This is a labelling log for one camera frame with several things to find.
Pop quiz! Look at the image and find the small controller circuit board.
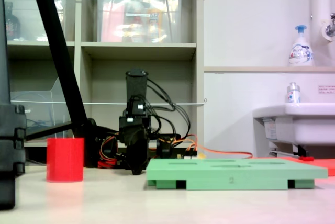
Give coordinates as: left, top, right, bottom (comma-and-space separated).
176, 147, 205, 161

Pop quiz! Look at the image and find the small white bottle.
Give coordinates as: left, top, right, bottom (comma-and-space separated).
286, 82, 301, 104

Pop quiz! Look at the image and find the pink package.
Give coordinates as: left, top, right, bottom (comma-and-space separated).
100, 0, 126, 43

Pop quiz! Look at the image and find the green shape sorting board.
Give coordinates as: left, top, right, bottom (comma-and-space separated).
146, 158, 328, 191

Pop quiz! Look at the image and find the dark glass bottle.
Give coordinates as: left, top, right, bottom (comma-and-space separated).
4, 1, 21, 41

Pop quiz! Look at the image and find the red octagonal pillar block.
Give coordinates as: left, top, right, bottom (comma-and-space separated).
46, 137, 85, 183

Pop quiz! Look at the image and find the wall notice sticker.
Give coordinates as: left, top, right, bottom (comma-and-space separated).
318, 84, 335, 95

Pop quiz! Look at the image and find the metal faucet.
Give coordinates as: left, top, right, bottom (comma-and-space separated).
321, 13, 335, 42

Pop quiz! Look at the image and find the thin orange wire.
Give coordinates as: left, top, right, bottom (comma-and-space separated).
195, 144, 254, 160

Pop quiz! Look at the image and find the long black servo cable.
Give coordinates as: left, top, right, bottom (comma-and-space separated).
146, 77, 192, 144

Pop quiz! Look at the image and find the large clear storage bin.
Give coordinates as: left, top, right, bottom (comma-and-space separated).
96, 0, 184, 43

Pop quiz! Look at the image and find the low clear storage bin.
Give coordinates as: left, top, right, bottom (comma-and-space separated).
10, 77, 73, 141

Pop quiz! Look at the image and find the beige shelf unit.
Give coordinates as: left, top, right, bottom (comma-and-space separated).
0, 0, 205, 149

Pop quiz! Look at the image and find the white sink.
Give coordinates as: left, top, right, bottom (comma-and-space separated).
252, 103, 335, 147

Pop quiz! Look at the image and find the black tripod brace bar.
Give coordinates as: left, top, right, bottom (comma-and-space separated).
25, 121, 75, 141

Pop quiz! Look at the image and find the white pump soap bottle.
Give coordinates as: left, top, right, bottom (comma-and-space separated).
288, 25, 315, 67

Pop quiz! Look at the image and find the orange spray bottle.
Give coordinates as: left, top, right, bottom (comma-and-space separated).
146, 0, 165, 43

